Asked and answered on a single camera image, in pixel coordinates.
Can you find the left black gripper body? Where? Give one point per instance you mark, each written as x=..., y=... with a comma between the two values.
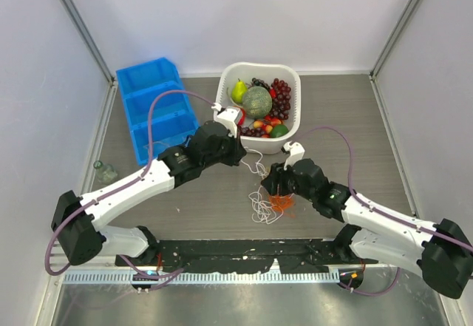
x=228, y=154

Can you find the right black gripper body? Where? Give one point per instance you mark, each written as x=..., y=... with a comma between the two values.
x=288, y=182

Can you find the blue plastic compartment bin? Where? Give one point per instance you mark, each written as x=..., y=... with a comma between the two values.
x=173, y=118

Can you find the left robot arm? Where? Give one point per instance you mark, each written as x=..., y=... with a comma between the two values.
x=81, y=225

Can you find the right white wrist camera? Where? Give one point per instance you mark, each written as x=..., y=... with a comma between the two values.
x=295, y=152

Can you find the green lime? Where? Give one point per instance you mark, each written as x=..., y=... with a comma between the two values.
x=279, y=131

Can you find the green pear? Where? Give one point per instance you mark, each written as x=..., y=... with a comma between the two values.
x=240, y=88

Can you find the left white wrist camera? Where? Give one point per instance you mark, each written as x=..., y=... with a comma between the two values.
x=231, y=117

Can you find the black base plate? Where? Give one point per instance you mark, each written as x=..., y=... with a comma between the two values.
x=294, y=256

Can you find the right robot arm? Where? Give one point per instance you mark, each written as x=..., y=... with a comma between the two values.
x=440, y=253

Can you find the small dark grape bunch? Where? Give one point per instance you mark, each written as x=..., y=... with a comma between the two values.
x=253, y=132

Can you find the clear glass bottle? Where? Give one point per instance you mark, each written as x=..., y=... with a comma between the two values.
x=104, y=172

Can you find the red yellow cherries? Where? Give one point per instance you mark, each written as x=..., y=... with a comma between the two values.
x=268, y=122

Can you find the dark red grape bunch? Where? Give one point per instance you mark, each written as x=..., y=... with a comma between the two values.
x=280, y=92

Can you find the white plastic fruit basket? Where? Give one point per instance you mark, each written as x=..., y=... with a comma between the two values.
x=245, y=71

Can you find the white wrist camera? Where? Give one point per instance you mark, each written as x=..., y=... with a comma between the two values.
x=295, y=152
x=231, y=117

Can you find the white slotted cable duct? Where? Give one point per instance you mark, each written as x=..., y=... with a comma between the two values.
x=121, y=277

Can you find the green netted melon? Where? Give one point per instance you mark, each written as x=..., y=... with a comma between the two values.
x=257, y=102

